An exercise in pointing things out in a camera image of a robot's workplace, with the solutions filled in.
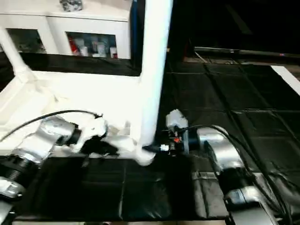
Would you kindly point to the small white cup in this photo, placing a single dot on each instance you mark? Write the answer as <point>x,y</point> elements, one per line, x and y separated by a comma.
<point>113,52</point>

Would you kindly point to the white flat strip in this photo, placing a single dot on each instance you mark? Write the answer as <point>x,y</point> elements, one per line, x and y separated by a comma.
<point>288,77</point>

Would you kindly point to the white glass-door cabinet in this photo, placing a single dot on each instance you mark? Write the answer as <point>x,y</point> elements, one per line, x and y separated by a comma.
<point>89,21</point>

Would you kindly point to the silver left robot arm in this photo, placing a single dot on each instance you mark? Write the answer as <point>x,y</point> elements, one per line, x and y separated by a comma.
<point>47,136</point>

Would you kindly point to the white plastic table top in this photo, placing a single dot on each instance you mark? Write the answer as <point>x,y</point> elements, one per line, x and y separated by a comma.
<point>93,91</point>

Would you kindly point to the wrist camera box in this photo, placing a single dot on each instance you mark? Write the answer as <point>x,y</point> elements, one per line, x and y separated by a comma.
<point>176,119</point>
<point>93,126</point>

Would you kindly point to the black work mat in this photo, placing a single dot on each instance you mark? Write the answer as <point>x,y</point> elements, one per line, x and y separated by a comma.
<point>243,122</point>

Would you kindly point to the red bottle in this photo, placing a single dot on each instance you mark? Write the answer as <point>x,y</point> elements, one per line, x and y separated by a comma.
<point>73,45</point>

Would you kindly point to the white plastic table leg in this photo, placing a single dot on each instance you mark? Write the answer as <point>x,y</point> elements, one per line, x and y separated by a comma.
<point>157,56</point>
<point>14,56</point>

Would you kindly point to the dark long rail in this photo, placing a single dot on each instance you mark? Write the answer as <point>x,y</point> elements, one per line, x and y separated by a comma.
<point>248,52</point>

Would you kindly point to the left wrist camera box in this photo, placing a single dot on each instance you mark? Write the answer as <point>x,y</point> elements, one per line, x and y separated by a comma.
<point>93,126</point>

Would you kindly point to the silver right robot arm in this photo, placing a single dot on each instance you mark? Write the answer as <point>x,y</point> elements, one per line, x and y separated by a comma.
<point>220,150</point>

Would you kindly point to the grey crumpled object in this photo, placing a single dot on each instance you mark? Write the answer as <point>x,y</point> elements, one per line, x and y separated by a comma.
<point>71,4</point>

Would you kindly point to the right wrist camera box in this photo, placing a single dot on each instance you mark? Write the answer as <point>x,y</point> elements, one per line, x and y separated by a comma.
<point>176,119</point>

